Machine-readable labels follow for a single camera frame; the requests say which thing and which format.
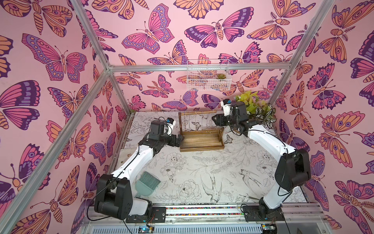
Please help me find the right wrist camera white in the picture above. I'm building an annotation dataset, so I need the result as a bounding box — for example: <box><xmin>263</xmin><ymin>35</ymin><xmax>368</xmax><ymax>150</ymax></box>
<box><xmin>220</xmin><ymin>98</ymin><xmax>232</xmax><ymax>117</ymax></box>

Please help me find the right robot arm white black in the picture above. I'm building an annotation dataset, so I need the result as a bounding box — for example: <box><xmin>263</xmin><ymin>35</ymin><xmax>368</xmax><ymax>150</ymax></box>
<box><xmin>212</xmin><ymin>99</ymin><xmax>311</xmax><ymax>219</ymax></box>

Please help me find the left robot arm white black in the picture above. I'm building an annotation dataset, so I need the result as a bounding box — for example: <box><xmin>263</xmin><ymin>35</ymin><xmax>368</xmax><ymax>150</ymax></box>
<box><xmin>94</xmin><ymin>118</ymin><xmax>184</xmax><ymax>221</ymax></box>

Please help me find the glass vase with plants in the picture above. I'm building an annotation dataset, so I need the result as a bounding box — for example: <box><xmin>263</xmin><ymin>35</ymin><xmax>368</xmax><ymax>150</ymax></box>
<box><xmin>235</xmin><ymin>91</ymin><xmax>277</xmax><ymax>128</ymax></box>

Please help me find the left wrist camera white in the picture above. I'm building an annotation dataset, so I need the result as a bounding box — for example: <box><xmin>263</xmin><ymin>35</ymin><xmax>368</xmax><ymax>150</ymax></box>
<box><xmin>166</xmin><ymin>118</ymin><xmax>176</xmax><ymax>136</ymax></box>

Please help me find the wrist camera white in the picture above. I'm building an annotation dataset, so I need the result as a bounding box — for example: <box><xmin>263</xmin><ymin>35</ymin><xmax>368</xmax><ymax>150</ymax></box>
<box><xmin>166</xmin><ymin>118</ymin><xmax>176</xmax><ymax>136</ymax></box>
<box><xmin>220</xmin><ymin>98</ymin><xmax>232</xmax><ymax>117</ymax></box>

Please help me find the white wire wall basket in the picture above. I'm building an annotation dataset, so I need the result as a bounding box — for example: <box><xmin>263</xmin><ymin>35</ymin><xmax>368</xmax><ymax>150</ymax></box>
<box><xmin>186</xmin><ymin>59</ymin><xmax>232</xmax><ymax>92</ymax></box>

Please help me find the small succulent in basket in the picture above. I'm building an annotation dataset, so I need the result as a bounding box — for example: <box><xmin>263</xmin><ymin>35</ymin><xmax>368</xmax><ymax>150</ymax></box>
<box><xmin>217</xmin><ymin>74</ymin><xmax>227</xmax><ymax>80</ymax></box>

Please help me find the wooden jewelry display stand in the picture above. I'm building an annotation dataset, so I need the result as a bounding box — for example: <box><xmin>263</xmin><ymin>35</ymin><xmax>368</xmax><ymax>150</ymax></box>
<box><xmin>178</xmin><ymin>110</ymin><xmax>225</xmax><ymax>152</ymax></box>

